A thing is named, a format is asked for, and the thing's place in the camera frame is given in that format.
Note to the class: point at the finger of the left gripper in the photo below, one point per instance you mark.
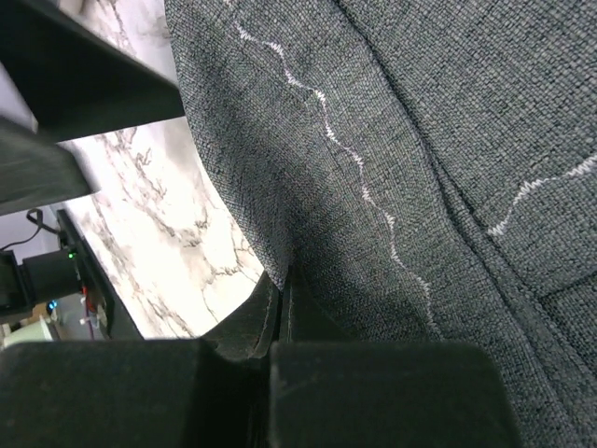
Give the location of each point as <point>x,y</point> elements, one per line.
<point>74,83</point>
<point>37,172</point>

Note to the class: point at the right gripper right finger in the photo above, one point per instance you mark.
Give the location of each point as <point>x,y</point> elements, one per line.
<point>326,390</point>

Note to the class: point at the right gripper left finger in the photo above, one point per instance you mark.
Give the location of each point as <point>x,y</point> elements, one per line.
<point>206,392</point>

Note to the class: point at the grey cloth napkin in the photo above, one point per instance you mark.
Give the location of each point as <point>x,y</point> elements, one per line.
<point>430,165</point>

